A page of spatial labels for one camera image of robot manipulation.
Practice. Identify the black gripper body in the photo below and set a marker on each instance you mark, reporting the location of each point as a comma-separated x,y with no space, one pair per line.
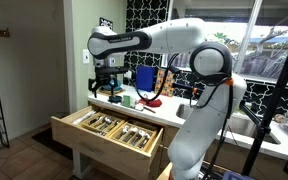
106,78

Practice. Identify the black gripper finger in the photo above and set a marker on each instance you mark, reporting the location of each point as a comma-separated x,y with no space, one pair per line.
93,87
112,87

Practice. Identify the white and red scrubber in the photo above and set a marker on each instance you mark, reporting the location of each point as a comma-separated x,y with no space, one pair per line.
139,107

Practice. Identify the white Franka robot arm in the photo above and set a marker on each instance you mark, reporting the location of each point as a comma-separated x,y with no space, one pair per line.
184,36

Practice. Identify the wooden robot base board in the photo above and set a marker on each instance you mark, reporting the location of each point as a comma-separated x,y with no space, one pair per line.
166,173

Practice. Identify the wooden cutlery organizer tray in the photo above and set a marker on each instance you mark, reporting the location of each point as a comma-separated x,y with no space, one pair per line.
86,126
130,147

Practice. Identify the wooden kitchen drawer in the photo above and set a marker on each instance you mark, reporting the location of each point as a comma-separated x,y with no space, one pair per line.
110,156

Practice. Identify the wooden trivet board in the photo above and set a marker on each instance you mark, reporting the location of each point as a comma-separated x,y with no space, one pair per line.
100,92

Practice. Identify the plastic wrapped utensils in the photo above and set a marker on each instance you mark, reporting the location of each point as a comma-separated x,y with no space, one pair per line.
84,117

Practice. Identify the silver cutlery piece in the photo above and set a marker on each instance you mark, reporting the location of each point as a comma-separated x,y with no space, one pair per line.
138,137
144,140
124,131
130,134
113,126
105,123
101,132
95,120

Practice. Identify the blue board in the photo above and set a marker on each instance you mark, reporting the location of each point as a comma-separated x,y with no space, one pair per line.
145,78

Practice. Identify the dark stick utensil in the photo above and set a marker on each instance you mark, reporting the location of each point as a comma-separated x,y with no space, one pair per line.
150,109

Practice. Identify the colourful patterned board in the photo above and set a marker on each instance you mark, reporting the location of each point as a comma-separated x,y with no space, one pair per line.
161,83

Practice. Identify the black white patterned picture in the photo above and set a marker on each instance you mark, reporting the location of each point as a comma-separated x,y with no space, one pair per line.
105,22

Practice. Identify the steel kitchen sink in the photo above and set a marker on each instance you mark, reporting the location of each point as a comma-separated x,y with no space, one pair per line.
247,128

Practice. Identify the blue plastic box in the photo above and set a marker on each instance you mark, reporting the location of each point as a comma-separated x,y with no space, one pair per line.
237,176

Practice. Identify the black stand pole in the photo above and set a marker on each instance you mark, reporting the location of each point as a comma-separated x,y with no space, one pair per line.
278,93

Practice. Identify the small brown object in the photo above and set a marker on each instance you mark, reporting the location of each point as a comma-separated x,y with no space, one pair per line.
279,118

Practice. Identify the white light switch plate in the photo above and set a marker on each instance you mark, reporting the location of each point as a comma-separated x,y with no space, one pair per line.
86,56

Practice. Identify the white window frame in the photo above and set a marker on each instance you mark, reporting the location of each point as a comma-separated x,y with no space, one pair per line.
247,40

